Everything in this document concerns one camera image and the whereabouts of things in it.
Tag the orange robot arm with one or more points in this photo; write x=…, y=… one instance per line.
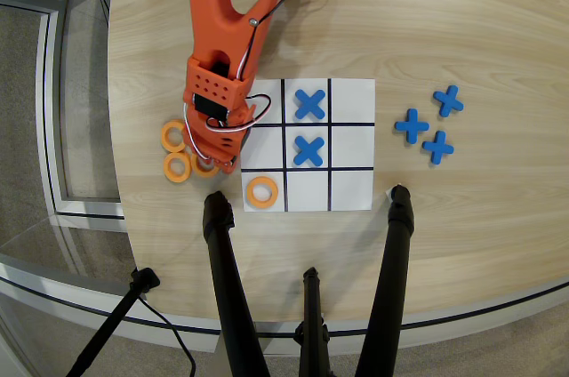
x=218, y=17

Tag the white tic-tac-toe paper board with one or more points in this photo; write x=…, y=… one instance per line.
x=351, y=190

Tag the grey metal floor frame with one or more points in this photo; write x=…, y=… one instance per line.
x=46, y=106

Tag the black tripod leg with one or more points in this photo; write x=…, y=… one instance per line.
x=226, y=270
x=391, y=270

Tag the black tripod centre column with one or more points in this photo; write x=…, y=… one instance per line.
x=312, y=306

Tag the thin black stand leg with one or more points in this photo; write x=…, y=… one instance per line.
x=111, y=323

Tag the white tape piece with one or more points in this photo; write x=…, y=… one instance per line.
x=388, y=194

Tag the black camera tripod legs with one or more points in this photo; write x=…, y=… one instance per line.
x=133, y=328

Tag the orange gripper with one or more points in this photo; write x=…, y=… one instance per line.
x=218, y=156

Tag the blue foam cross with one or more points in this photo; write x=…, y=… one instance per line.
x=311, y=104
x=309, y=151
x=438, y=147
x=449, y=100
x=412, y=125

